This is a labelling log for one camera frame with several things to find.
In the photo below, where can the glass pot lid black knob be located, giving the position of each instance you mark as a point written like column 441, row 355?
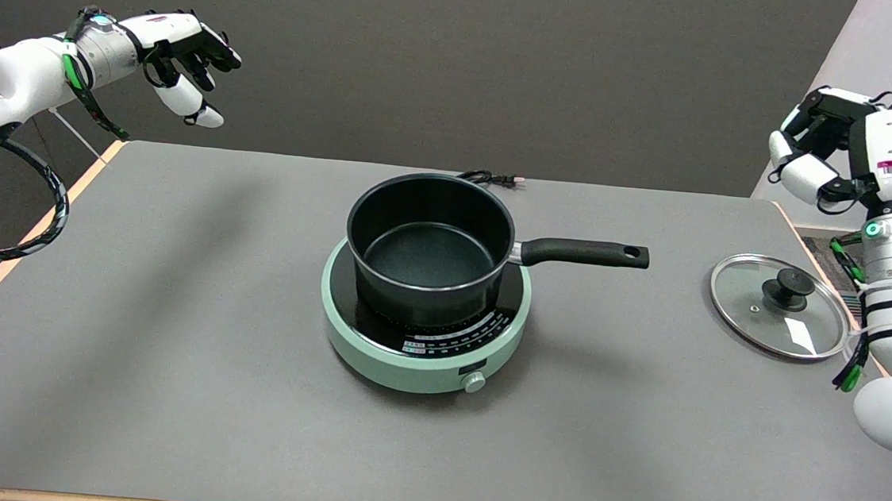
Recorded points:
column 752, row 306

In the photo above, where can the mint green induction cooker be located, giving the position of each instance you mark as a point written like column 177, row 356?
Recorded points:
column 374, row 356

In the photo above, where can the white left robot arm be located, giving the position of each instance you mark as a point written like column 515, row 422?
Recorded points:
column 22, row 74

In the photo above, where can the grey table mat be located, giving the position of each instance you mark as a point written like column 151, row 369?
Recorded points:
column 165, row 380

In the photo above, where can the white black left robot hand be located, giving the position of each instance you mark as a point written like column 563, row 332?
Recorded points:
column 173, row 30

